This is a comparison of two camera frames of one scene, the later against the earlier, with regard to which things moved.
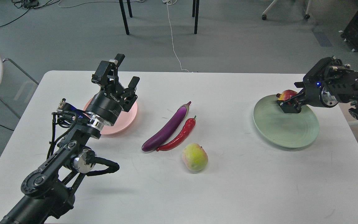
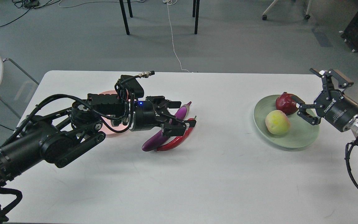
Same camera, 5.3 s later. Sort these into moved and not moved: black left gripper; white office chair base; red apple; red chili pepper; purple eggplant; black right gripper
Moved: black right gripper; black left gripper; red apple
Not moved: purple eggplant; white office chair base; red chili pepper
